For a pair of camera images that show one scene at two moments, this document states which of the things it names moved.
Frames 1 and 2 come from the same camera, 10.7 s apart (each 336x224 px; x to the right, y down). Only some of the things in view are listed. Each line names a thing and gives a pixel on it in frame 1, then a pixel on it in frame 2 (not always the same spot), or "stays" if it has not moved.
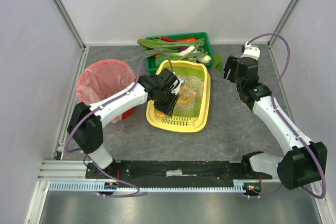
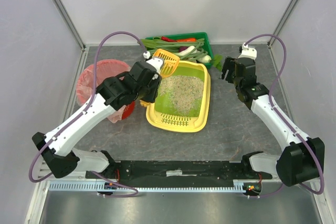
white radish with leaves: x=217 y=60 stays
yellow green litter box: x=192 y=112 stays
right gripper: x=234 y=67 stays
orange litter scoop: x=186 y=95 → x=170 y=61
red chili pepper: x=166 y=39 stays
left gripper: x=168 y=101 → x=154 y=86
